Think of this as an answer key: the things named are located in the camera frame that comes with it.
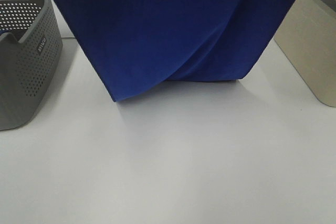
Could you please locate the beige plastic bin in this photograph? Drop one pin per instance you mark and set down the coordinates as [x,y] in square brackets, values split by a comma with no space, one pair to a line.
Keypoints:
[307,38]

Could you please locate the blue microfibre towel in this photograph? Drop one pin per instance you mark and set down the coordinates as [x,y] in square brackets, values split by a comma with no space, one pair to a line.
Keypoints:
[134,45]

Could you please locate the grey perforated plastic basket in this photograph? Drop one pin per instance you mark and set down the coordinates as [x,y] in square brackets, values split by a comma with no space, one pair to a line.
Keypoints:
[31,46]

